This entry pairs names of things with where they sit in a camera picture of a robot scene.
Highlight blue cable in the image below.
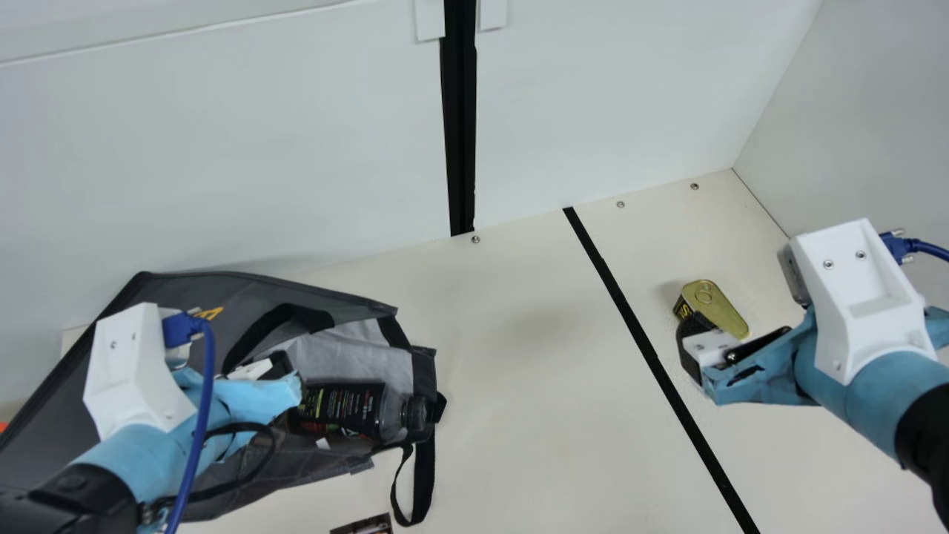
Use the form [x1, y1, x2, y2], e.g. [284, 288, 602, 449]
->
[880, 231, 949, 264]
[162, 310, 217, 534]

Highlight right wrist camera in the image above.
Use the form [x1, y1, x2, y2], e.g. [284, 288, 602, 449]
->
[778, 219, 936, 385]

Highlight black post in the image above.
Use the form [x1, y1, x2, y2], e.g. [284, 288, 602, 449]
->
[441, 0, 477, 237]

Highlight black strip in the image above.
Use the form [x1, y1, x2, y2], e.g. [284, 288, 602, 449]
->
[563, 206, 761, 534]

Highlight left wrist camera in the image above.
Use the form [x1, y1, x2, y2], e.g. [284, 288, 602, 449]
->
[83, 303, 197, 438]

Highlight rectangular tin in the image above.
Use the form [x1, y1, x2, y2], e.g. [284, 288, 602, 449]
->
[673, 280, 750, 340]

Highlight dark grey bag with straps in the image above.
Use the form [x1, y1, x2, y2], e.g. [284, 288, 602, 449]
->
[0, 271, 448, 529]

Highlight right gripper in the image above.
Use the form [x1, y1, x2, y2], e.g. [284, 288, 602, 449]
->
[675, 306, 949, 462]

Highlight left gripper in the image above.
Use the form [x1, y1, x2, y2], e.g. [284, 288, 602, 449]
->
[70, 350, 303, 512]

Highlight black cable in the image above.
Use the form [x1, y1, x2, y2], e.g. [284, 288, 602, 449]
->
[152, 421, 279, 512]

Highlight dark coffee bottle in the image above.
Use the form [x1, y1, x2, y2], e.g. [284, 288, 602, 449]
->
[285, 380, 437, 448]

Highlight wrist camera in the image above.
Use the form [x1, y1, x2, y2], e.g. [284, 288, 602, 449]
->
[778, 219, 936, 385]
[83, 303, 197, 438]

